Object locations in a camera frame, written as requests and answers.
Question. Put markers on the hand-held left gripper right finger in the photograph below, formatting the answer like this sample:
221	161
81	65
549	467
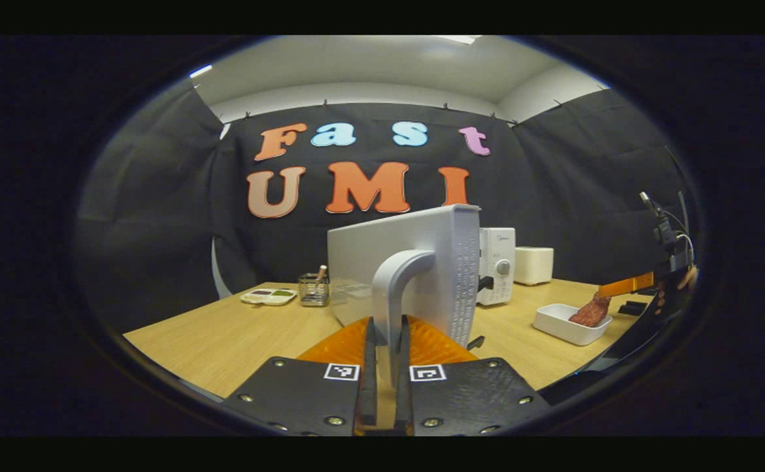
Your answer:
403	393

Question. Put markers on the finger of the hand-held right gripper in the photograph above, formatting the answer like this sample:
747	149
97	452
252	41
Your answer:
632	308
628	285

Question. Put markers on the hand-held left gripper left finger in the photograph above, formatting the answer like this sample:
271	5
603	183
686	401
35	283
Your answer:
369	387

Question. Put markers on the brown roast meat piece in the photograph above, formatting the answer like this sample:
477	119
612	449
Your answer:
592	313

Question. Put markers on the white microwave oven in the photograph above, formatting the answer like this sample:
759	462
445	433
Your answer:
395	249

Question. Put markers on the white rectangular dish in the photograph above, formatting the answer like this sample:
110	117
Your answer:
559	324

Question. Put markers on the white toaster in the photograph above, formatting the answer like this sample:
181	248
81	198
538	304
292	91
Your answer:
534	265

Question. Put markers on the pinkish stick utensil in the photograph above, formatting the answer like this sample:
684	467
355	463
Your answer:
322	273

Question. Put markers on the white divided plate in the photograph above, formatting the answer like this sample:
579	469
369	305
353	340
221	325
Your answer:
269	296

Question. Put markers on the long ceiling light panel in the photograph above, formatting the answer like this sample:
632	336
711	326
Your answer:
461	39

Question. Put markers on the small ceiling light panel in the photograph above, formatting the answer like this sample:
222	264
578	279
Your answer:
200	70

